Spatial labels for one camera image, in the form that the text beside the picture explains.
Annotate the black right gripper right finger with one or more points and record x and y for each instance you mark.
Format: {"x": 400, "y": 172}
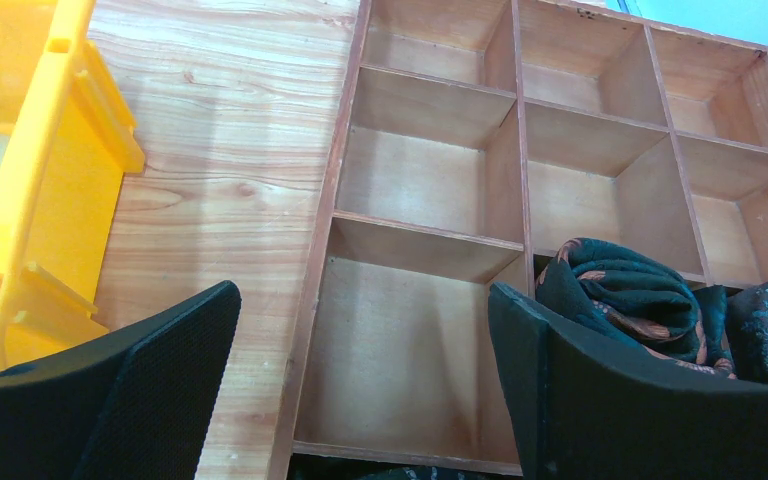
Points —
{"x": 584, "y": 406}

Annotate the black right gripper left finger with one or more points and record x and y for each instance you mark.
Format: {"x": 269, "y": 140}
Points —
{"x": 135, "y": 403}

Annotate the wooden compartment tray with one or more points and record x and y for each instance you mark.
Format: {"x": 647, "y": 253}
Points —
{"x": 473, "y": 137}

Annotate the yellow plastic bin row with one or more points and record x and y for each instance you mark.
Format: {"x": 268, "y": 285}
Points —
{"x": 66, "y": 143}

